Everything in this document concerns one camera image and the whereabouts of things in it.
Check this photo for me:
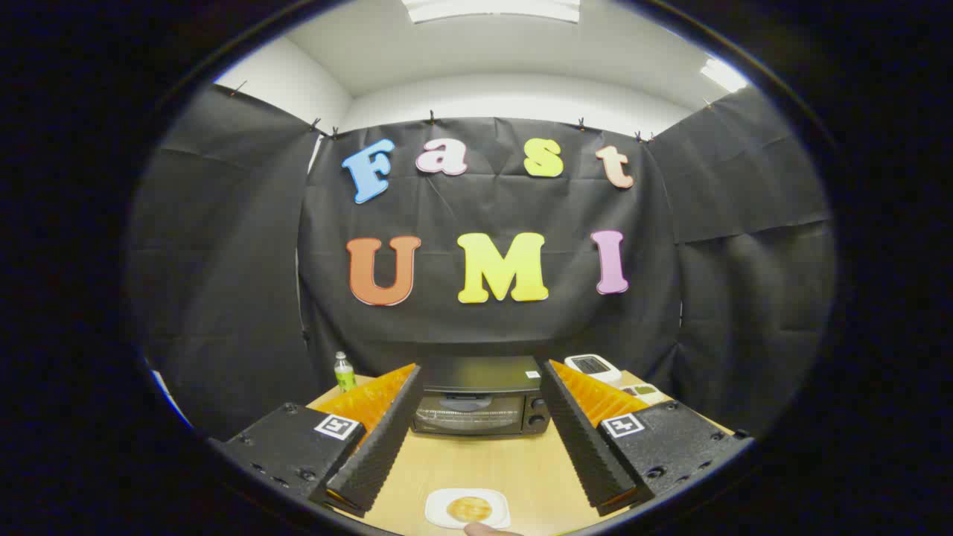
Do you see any round golden bread bun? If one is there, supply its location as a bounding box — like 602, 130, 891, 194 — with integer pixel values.
447, 496, 494, 523

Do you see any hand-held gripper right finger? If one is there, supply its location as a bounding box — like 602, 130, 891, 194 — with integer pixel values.
538, 359, 754, 517

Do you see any long ceiling light panel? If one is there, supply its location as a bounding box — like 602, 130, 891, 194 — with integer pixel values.
402, 0, 581, 25

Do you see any white rectangular plate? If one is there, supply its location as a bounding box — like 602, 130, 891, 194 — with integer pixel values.
424, 488, 511, 531

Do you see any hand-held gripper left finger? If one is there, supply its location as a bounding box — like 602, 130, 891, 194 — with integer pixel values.
211, 363, 425, 518

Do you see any small ceiling light panel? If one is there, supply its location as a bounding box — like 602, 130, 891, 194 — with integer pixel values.
700, 58, 750, 93

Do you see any small white condiment dish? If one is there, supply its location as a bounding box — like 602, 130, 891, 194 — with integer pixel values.
622, 383, 669, 407

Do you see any black toaster oven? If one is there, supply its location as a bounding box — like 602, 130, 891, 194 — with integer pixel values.
412, 356, 552, 436

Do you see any white slot toaster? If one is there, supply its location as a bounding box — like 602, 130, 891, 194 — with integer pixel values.
564, 354, 622, 385

